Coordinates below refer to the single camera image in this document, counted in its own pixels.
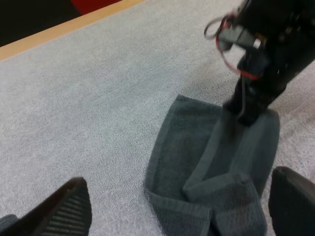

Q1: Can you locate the grey-green towel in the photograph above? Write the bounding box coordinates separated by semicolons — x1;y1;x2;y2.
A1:
143;94;282;236
0;214;18;230

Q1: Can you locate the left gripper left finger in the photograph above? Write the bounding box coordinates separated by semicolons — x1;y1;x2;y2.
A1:
0;177;93;236

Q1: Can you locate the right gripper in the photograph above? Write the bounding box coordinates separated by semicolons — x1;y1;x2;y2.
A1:
218;0;315;90

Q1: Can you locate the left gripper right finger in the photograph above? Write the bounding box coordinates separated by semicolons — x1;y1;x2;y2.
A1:
268;166;315;236

